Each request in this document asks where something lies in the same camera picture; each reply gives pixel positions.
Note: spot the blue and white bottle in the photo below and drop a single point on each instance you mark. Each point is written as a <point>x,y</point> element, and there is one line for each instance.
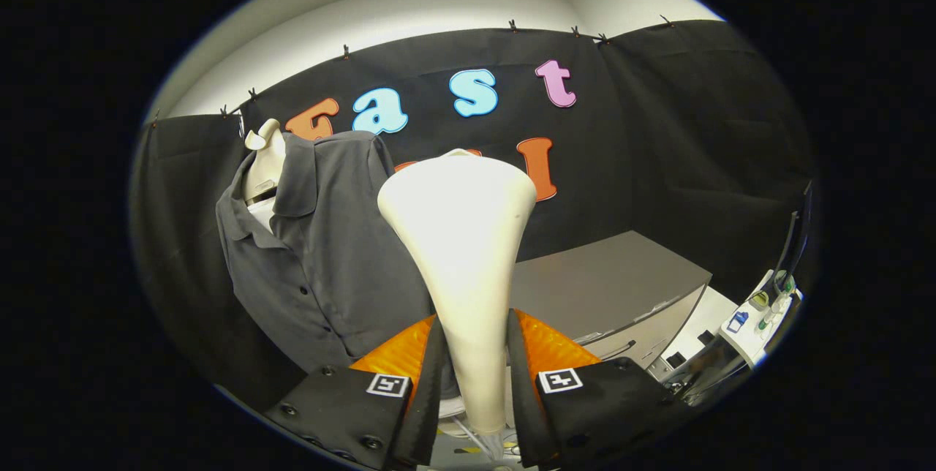
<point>737,322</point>

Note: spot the round yellowish container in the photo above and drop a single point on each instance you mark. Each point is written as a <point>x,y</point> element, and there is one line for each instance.
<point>758,300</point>

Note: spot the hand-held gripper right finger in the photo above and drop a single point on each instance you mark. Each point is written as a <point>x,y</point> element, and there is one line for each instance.
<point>523,398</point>

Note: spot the black computer monitor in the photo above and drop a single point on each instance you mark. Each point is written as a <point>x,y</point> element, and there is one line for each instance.
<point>797,237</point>

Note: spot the dark grey collared shirt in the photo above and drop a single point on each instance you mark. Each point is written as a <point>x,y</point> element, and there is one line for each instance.
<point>329,251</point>

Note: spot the grey cabinet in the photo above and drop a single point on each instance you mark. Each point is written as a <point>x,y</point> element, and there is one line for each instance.
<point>607,281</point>

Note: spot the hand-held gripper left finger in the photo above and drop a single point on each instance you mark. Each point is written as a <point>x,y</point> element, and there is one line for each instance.
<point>428,398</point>

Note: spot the green-capped clear bottle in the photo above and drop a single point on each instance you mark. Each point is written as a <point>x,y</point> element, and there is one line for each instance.
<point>764,321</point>

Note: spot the cream mannequin garment hanger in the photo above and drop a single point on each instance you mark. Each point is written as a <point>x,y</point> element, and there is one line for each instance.
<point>265,164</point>

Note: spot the white garment steamer head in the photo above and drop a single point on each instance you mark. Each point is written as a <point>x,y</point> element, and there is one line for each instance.
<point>461,237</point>

